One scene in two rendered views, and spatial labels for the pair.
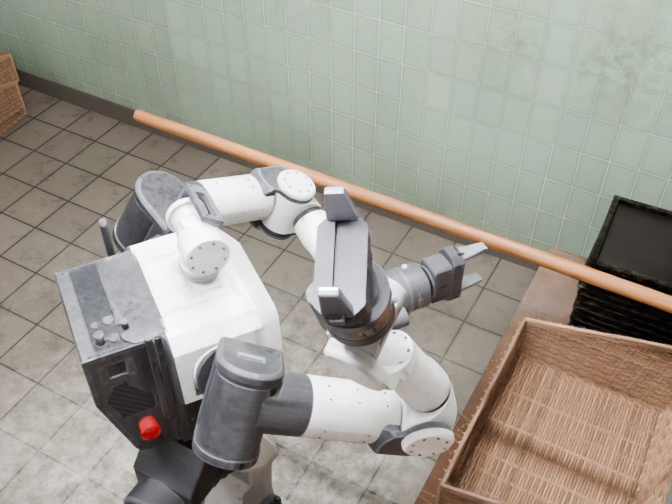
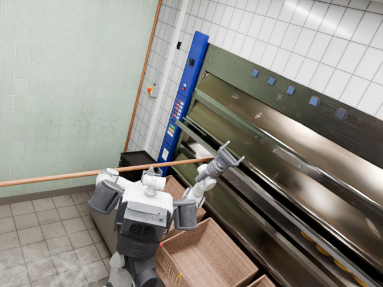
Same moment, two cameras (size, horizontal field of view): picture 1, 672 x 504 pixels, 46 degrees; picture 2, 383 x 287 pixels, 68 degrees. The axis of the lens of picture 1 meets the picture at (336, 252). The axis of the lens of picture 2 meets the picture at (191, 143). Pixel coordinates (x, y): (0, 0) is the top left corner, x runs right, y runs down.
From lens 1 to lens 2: 1.41 m
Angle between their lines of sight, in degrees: 63
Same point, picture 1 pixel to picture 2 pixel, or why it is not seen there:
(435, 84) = (16, 144)
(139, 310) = (154, 209)
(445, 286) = not seen: hidden behind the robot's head
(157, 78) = not seen: outside the picture
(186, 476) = (152, 261)
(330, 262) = (227, 156)
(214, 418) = (192, 217)
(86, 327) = (152, 220)
